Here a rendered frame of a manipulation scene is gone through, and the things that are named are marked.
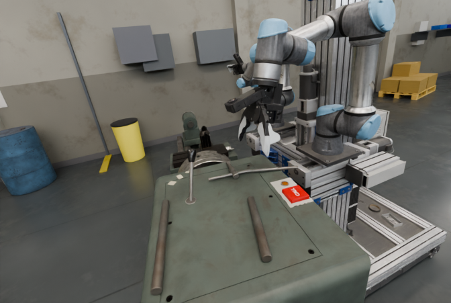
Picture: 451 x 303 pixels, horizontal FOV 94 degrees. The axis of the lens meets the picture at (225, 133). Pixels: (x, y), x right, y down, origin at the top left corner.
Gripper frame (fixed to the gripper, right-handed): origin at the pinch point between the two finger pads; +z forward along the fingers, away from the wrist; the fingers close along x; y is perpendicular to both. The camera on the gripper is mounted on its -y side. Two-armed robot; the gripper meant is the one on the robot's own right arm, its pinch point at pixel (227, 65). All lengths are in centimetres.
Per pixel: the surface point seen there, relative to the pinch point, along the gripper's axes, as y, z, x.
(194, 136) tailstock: 59, 29, -38
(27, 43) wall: -78, 341, -107
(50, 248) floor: 133, 114, -193
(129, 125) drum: 83, 238, -41
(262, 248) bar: 16, -121, -111
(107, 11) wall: -101, 294, 18
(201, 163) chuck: 23, -70, -92
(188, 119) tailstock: 41, 30, -38
